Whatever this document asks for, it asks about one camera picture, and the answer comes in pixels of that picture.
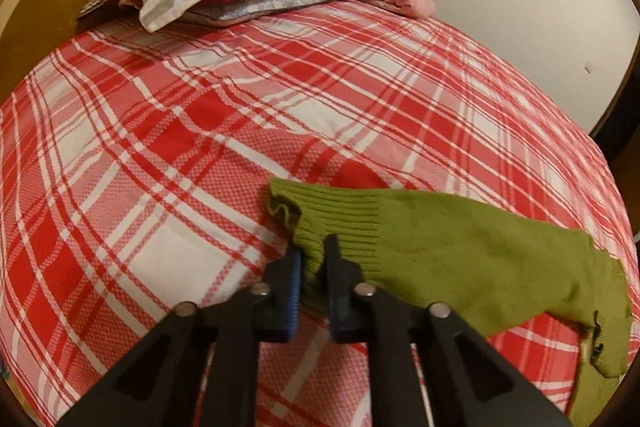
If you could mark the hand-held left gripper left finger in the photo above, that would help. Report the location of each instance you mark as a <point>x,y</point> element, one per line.
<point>295,288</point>

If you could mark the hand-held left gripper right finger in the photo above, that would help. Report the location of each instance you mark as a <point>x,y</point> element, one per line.
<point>334,293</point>

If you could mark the green orange striped knit sweater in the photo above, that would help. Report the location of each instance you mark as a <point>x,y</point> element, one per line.
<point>450,257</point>

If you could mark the red plaid bedspread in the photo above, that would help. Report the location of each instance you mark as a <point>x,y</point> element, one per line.
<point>200,132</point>

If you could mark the grey white pillow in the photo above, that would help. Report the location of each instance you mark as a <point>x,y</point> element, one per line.
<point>270,7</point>

